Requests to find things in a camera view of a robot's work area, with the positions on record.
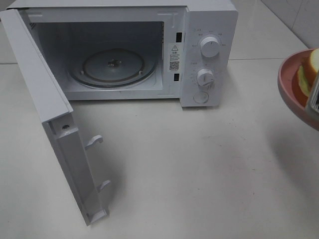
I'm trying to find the round white door button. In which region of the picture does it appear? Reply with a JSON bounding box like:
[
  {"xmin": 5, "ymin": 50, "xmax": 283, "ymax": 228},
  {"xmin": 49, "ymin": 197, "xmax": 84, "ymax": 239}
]
[{"xmin": 193, "ymin": 92, "xmax": 209, "ymax": 104}]

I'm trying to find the white timer knob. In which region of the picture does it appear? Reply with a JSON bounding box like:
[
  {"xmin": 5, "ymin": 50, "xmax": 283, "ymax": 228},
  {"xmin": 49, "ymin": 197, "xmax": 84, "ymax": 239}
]
[{"xmin": 196, "ymin": 68, "xmax": 215, "ymax": 87}]

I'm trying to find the white microwave door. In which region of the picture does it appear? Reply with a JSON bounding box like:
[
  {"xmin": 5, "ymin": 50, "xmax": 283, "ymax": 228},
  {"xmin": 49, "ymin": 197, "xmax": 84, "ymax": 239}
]
[{"xmin": 0, "ymin": 9, "xmax": 110, "ymax": 225}]

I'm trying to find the pink round plate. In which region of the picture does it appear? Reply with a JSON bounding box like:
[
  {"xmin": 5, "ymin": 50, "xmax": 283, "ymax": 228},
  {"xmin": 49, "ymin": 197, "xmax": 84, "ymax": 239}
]
[{"xmin": 277, "ymin": 49, "xmax": 319, "ymax": 130}]

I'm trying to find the white bread sandwich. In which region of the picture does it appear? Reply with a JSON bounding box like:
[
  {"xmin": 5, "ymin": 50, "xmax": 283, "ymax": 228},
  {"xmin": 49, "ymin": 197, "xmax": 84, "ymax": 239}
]
[{"xmin": 297, "ymin": 48, "xmax": 319, "ymax": 97}]

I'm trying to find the glass microwave turntable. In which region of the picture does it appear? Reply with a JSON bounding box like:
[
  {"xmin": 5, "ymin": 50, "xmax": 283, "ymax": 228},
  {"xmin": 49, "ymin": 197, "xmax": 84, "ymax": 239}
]
[{"xmin": 69, "ymin": 48, "xmax": 158, "ymax": 88}]

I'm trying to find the white warning label sticker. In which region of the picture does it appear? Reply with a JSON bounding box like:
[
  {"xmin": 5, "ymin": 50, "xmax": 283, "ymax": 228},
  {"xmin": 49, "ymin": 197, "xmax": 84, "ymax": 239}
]
[{"xmin": 167, "ymin": 43, "xmax": 182, "ymax": 72}]

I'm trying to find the white microwave oven body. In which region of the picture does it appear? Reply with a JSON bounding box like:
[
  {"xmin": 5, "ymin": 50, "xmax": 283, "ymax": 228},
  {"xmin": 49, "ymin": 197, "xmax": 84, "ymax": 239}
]
[{"xmin": 6, "ymin": 0, "xmax": 238, "ymax": 107}]

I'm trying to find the upper white power knob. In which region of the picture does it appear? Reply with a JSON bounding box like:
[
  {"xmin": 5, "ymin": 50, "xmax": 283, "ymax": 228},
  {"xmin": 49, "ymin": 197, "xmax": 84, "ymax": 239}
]
[{"xmin": 200, "ymin": 36, "xmax": 220, "ymax": 58}]

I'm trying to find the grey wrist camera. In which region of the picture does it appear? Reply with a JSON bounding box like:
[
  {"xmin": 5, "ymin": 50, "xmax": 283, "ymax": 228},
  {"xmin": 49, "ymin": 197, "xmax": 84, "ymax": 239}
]
[{"xmin": 306, "ymin": 74, "xmax": 319, "ymax": 114}]

